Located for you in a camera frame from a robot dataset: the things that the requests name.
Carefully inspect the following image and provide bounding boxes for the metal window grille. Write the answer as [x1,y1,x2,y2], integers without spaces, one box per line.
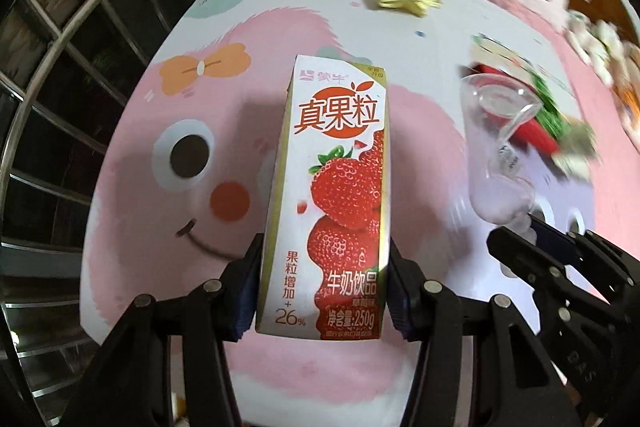
[0,0,216,408]

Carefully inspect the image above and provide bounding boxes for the orange plush toy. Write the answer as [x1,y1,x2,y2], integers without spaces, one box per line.
[612,57,640,132]

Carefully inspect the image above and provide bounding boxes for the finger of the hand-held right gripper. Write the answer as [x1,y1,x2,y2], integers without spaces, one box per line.
[530,217,640,303]
[487,227,601,333]

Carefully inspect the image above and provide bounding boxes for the pink bed sheet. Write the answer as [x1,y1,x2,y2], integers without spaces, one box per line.
[460,0,640,268]

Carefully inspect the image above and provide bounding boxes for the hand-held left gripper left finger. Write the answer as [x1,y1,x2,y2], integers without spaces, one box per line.
[62,233,265,427]

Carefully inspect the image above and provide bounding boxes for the crumpled white wrapper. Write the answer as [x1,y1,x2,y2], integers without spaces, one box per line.
[550,122,603,180]

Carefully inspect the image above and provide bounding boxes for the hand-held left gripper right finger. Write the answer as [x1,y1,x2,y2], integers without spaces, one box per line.
[387,239,568,427]

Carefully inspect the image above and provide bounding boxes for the red green snack packet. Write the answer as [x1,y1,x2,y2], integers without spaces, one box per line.
[470,34,572,156]

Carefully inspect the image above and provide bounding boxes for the strawberry milk carton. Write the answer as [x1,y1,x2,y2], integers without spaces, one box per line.
[255,54,391,342]

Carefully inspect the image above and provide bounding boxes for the clear plastic cup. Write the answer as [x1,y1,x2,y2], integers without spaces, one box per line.
[459,73,543,233]

